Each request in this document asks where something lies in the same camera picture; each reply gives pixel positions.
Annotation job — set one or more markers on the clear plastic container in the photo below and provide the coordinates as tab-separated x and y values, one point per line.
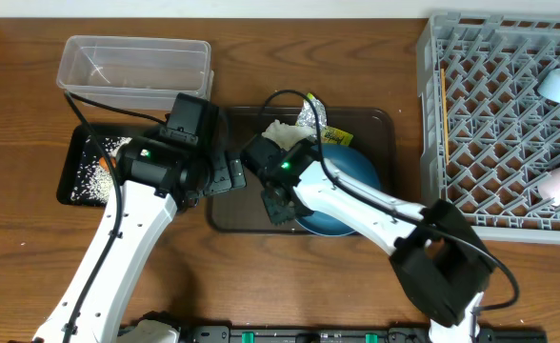
135	73

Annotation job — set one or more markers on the grey dishwasher rack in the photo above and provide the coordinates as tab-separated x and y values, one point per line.
504	137

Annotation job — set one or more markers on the brown serving tray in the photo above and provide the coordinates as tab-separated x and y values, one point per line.
243	211

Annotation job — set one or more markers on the wooden chopstick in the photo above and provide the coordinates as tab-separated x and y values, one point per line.
445	116

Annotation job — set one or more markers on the silver green snack wrapper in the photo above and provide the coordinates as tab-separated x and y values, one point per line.
314	113

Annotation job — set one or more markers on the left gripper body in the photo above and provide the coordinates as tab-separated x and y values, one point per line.
208	165

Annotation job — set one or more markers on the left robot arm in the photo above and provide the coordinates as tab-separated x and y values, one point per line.
153	180

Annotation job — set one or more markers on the black rectangular tray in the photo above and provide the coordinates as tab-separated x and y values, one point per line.
112	137

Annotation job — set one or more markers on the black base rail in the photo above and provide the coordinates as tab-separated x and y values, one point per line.
308	334

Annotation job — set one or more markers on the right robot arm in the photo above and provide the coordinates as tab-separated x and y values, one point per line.
441	263

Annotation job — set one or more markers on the pile of white rice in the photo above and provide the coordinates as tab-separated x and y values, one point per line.
92	184

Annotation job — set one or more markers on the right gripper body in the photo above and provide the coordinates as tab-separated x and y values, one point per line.
300	211

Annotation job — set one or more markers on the dark blue plate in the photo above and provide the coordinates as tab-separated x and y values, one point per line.
356	165

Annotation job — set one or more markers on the white tissue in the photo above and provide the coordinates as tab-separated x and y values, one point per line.
286	136

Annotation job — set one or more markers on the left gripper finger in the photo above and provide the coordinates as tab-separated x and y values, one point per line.
237	175
221	180

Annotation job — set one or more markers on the orange carrot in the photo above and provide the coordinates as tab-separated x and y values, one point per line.
107	165

